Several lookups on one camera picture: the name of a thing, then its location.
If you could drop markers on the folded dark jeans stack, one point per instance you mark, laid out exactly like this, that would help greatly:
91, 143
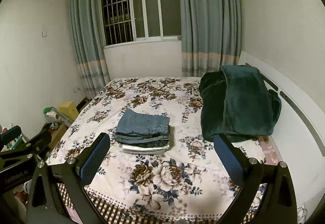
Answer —
148, 141

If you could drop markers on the floral bed blanket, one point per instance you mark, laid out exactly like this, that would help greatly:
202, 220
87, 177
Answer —
151, 179

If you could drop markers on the blue-grey curtain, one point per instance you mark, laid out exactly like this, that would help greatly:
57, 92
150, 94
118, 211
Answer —
88, 44
210, 35

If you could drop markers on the window with metal bars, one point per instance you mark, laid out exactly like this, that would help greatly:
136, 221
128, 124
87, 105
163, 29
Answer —
127, 21

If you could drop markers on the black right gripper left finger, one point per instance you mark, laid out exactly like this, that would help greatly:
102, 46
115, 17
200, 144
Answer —
45, 202

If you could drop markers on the left blue-grey curtain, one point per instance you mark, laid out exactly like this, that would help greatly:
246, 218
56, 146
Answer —
88, 44

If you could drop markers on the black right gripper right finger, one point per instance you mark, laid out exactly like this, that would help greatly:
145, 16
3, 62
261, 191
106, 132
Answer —
278, 204

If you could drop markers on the dark green plush blanket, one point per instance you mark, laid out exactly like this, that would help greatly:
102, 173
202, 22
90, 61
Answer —
237, 104

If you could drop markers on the right blue-grey curtain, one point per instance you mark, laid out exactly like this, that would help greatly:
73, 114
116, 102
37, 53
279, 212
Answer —
210, 35

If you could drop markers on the yellow cardboard box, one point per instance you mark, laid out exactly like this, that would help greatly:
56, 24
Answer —
69, 109

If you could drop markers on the blue denim jeans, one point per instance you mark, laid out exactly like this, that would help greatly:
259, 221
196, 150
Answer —
133, 124

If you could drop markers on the green and white container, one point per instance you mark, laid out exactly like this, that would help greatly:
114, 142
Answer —
54, 115

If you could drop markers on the folded white and grey clothes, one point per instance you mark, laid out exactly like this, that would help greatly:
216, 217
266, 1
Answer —
144, 151

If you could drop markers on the white bed headboard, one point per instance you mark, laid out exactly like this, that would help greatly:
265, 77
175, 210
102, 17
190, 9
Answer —
298, 135

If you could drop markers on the wall power socket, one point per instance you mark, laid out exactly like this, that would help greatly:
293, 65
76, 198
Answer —
76, 89

